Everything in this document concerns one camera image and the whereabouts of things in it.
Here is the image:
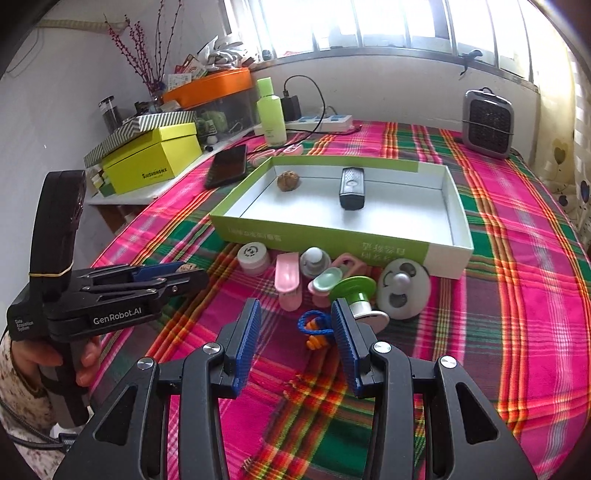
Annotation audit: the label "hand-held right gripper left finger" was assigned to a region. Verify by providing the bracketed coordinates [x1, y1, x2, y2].
[53, 298, 263, 480]

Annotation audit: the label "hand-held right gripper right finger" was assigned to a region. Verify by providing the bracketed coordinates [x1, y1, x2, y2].
[331, 298, 539, 480]

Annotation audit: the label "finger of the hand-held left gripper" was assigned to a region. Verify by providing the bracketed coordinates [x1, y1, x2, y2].
[74, 262, 185, 289]
[81, 269, 209, 319]

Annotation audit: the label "blue and orange ring toy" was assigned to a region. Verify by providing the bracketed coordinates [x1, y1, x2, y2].
[298, 310, 334, 352]

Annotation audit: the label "green white suction knob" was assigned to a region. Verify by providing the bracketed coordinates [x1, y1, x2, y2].
[331, 276, 390, 330]

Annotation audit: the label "pink toy bathtub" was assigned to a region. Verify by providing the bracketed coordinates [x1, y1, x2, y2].
[308, 253, 368, 308]

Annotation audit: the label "white round jar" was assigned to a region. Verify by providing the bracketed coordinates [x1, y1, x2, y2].
[238, 244, 272, 277]

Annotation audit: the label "grey white suction hook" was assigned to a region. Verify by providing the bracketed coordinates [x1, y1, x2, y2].
[299, 247, 329, 280]

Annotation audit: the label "green white cardboard box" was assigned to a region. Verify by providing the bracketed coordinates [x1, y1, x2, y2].
[209, 154, 475, 280]

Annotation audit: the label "person's left forearm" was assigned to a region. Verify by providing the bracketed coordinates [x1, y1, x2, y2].
[0, 332, 65, 480]

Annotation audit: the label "person's left hand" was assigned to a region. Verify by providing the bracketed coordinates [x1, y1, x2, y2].
[11, 336, 102, 387]

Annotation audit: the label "yellow cardboard box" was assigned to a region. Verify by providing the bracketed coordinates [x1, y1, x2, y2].
[100, 122, 204, 195]

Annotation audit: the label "striped flat box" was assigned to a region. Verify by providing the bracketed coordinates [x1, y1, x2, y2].
[83, 110, 197, 168]

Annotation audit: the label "dark glass jar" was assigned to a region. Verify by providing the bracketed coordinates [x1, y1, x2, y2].
[98, 95, 123, 132]

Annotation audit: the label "black smartphone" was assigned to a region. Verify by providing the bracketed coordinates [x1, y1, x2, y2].
[204, 144, 247, 189]

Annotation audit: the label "black handheld device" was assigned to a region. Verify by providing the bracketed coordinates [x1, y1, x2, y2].
[338, 167, 365, 212]

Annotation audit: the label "pink green plaid blanket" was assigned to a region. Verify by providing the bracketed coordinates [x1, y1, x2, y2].
[90, 120, 591, 480]

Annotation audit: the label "light green bottle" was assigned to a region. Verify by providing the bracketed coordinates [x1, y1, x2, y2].
[255, 78, 287, 145]

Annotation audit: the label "red berry branches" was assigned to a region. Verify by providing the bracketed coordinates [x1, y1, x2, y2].
[104, 9, 178, 93]

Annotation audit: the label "clear tank with orange lid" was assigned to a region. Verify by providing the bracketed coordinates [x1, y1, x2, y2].
[161, 68, 259, 134]

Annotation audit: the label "bundle of paper cards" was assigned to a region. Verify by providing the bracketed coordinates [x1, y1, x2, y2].
[166, 54, 208, 90]

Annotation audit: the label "white power strip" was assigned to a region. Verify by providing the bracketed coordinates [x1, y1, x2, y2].
[284, 114, 354, 132]

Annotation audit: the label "white gloves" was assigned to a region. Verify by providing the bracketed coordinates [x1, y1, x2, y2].
[203, 37, 254, 68]

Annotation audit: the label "grey space heater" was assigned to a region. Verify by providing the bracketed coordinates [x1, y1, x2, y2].
[462, 88, 517, 160]

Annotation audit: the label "cream heart print curtain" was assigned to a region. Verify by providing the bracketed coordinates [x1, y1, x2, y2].
[540, 46, 591, 245]

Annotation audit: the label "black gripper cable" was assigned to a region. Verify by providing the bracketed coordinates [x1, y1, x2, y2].
[0, 399, 84, 453]

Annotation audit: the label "black charger cable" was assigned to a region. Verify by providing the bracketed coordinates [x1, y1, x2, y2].
[283, 75, 361, 139]

